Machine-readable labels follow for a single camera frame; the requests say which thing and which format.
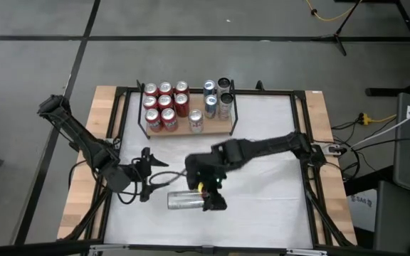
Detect black tripod stand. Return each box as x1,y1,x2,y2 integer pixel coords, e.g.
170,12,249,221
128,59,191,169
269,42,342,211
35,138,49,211
311,0,364,57

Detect teal silver beverage can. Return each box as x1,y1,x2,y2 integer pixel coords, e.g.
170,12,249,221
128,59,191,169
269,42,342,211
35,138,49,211
203,80,216,97

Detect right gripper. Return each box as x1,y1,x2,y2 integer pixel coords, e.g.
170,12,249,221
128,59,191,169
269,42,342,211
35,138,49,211
185,153,228,213

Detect red beverage can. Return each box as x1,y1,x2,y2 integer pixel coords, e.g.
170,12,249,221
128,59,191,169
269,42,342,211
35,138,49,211
142,95,158,110
157,95,173,110
174,80,190,95

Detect white table cover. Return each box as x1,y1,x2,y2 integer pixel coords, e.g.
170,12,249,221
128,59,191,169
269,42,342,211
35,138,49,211
103,92,315,250

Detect silver aluminium rail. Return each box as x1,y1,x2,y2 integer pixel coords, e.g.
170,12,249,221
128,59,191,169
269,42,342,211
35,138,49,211
89,243,131,256
285,248,329,256

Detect red Coke Zero can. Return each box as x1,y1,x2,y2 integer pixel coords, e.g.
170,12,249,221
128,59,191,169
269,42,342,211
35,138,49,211
174,92,191,118

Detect white cable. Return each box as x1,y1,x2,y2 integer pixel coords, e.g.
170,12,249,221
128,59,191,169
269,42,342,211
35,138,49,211
349,102,410,149

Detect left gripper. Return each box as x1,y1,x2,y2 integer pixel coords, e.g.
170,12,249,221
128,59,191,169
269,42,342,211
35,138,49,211
128,147,173,203

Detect wooden table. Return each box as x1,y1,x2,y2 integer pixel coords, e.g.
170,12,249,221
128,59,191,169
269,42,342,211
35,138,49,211
57,85,357,246

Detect white labelled box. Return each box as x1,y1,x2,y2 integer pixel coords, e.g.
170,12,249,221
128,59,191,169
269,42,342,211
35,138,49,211
347,193,379,232

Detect wooden shelf with black frame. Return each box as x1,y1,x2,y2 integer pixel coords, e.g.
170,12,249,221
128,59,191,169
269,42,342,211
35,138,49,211
136,80,240,138

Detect red Coca-Cola can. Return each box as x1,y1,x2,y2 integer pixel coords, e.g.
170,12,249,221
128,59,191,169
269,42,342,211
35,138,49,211
158,81,173,95
143,82,159,97

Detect black metal stand frame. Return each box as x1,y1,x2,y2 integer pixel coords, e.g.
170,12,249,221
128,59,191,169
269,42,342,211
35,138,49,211
364,0,410,97

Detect yellow hanging cable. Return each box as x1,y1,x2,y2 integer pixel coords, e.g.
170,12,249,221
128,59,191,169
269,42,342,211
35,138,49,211
304,0,362,22

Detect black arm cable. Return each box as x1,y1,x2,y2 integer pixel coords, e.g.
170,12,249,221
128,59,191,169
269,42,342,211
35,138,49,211
116,169,188,206

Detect red Fanta can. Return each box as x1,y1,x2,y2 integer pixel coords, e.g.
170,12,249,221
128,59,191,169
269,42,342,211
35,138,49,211
161,107,179,132
144,108,163,133

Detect white Celsius can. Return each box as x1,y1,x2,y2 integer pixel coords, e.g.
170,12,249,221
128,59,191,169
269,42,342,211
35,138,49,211
218,92,234,121
216,77,231,99
167,190,206,210

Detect blue silver Red Bull can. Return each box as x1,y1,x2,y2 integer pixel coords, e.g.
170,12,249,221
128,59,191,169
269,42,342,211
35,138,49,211
204,94,219,119

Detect yellow power splitter cable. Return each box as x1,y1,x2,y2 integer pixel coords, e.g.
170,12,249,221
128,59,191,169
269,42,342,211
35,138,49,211
358,112,398,126

